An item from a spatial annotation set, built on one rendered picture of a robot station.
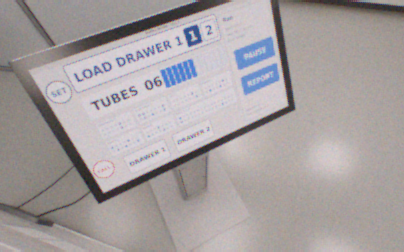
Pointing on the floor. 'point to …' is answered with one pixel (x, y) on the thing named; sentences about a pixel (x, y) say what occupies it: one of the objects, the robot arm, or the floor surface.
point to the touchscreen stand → (198, 201)
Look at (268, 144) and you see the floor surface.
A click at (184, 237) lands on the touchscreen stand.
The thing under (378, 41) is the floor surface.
